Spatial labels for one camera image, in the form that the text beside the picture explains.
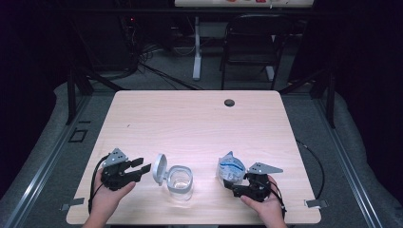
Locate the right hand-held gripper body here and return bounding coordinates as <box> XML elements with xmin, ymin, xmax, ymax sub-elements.
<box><xmin>232</xmin><ymin>161</ymin><xmax>284</xmax><ymax>203</ymax></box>

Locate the dark computer tower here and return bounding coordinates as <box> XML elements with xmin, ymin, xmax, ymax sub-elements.
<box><xmin>89</xmin><ymin>13</ymin><xmax>139</xmax><ymax>73</ymax></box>

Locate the hand-held gripper cable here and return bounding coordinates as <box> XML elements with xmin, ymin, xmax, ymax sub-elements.
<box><xmin>269</xmin><ymin>180</ymin><xmax>288</xmax><ymax>219</ymax></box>
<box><xmin>87</xmin><ymin>154</ymin><xmax>110</xmax><ymax>215</ymax></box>

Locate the thick black floor cable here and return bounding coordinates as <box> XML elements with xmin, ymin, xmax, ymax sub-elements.
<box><xmin>137</xmin><ymin>61</ymin><xmax>203</xmax><ymax>91</ymax></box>

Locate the white standing desk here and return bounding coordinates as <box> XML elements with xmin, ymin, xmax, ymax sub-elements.
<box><xmin>174</xmin><ymin>0</ymin><xmax>315</xmax><ymax>82</ymax></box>

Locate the left hand-held gripper cable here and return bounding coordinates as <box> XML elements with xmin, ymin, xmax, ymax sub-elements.
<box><xmin>87</xmin><ymin>154</ymin><xmax>110</xmax><ymax>215</ymax></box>

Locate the black metal frame post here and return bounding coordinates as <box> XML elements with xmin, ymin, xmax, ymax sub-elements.
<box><xmin>65</xmin><ymin>66</ymin><xmax>129</xmax><ymax>126</ymax></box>
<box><xmin>278</xmin><ymin>67</ymin><xmax>337</xmax><ymax>129</ymax></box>

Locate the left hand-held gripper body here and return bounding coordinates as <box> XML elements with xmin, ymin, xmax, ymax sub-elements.
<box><xmin>100</xmin><ymin>147</ymin><xmax>142</xmax><ymax>192</ymax></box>

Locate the thin black cable with connector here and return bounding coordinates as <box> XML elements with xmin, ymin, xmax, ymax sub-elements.
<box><xmin>296</xmin><ymin>139</ymin><xmax>326</xmax><ymax>200</ymax></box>

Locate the black folding chair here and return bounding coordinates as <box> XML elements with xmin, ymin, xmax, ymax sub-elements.
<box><xmin>219</xmin><ymin>12</ymin><xmax>294</xmax><ymax>90</ymax></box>

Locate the right hand-held gripper cable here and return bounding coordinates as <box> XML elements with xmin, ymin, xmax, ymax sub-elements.
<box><xmin>269</xmin><ymin>180</ymin><xmax>288</xmax><ymax>219</ymax></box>

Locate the white pouch with blue print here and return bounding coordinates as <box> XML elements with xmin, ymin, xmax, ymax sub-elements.
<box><xmin>216</xmin><ymin>150</ymin><xmax>247</xmax><ymax>188</ymax></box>

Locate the person's right hand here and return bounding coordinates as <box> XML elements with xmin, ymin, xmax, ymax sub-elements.
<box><xmin>240</xmin><ymin>175</ymin><xmax>286</xmax><ymax>222</ymax></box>

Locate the person's left hand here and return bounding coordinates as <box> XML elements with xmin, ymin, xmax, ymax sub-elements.
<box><xmin>89</xmin><ymin>169</ymin><xmax>137</xmax><ymax>222</ymax></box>

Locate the clear jar with white lid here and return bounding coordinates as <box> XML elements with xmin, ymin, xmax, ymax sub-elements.
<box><xmin>151</xmin><ymin>153</ymin><xmax>195</xmax><ymax>202</ymax></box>

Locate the grey metal table bracket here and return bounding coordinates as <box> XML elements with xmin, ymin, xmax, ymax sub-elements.
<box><xmin>304</xmin><ymin>199</ymin><xmax>330</xmax><ymax>209</ymax></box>
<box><xmin>60</xmin><ymin>197</ymin><xmax>86</xmax><ymax>212</ymax></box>

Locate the aluminium floor rail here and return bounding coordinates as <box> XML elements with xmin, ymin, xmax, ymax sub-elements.
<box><xmin>312</xmin><ymin>96</ymin><xmax>384</xmax><ymax>228</ymax></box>
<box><xmin>3</xmin><ymin>94</ymin><xmax>93</xmax><ymax>228</ymax></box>

